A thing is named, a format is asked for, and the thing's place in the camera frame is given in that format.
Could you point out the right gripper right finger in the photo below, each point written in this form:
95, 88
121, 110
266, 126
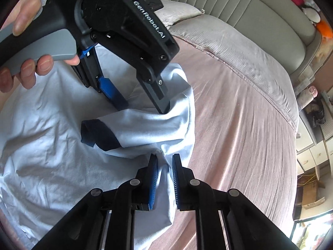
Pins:
224, 220

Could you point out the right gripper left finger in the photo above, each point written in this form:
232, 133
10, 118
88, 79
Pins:
105, 219

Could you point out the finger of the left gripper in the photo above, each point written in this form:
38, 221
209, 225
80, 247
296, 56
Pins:
156, 90
90, 73

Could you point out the white shirt with navy trim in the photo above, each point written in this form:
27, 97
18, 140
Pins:
59, 140

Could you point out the left hand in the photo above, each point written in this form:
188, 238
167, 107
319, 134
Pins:
39, 35

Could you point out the left pink pillow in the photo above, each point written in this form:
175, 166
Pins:
173, 12

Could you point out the pink pillow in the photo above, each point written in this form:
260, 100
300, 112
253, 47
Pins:
173, 12
259, 69

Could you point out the pink bed sheet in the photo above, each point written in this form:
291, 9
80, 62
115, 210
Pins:
241, 141

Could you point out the cardboard box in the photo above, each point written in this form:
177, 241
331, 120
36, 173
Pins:
310, 186

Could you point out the right pink pillow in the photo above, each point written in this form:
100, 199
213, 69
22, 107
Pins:
259, 69

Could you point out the white dresser with drawers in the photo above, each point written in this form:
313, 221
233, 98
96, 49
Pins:
311, 147

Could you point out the grey upholstered headboard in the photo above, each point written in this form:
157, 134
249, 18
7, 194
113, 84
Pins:
279, 27

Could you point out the pink water bottle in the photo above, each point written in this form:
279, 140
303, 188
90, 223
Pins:
306, 96

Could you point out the black white penguin plush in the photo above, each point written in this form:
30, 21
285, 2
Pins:
311, 13

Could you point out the orange plush toy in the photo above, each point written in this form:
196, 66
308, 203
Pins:
324, 29

